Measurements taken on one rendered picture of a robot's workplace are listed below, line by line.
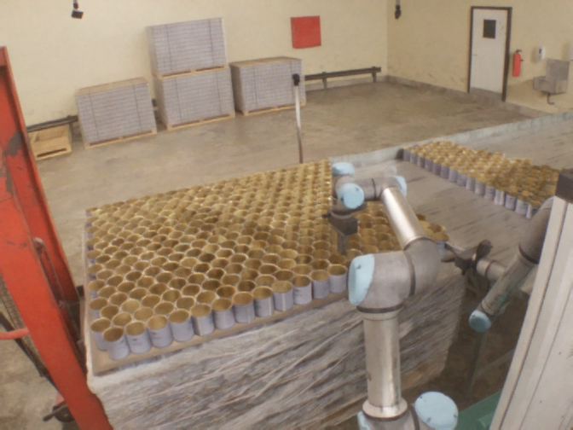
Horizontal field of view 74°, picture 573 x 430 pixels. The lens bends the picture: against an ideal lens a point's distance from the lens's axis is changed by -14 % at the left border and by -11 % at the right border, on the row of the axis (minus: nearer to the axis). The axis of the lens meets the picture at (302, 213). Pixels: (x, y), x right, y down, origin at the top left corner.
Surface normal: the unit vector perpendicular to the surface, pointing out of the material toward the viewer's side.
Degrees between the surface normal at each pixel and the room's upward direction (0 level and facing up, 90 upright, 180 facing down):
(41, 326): 90
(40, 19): 90
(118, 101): 92
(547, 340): 90
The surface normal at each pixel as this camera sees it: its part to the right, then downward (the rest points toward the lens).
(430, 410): 0.07, -0.90
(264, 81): 0.39, 0.41
